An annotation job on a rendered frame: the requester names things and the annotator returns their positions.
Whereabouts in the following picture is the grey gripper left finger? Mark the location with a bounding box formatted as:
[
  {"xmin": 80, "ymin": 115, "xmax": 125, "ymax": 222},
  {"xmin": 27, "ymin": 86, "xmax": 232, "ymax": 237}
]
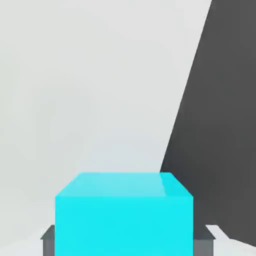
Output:
[{"xmin": 0, "ymin": 224, "xmax": 56, "ymax": 256}]

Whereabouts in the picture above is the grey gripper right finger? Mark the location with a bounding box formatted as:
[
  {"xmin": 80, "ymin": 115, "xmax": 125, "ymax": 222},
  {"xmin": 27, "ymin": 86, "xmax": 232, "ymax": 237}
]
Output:
[{"xmin": 193, "ymin": 224, "xmax": 256, "ymax": 256}]

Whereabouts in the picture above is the small cyan cube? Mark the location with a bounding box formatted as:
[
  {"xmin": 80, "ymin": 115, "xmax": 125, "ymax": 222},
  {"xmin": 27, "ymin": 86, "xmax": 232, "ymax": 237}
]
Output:
[{"xmin": 54, "ymin": 172, "xmax": 194, "ymax": 256}]

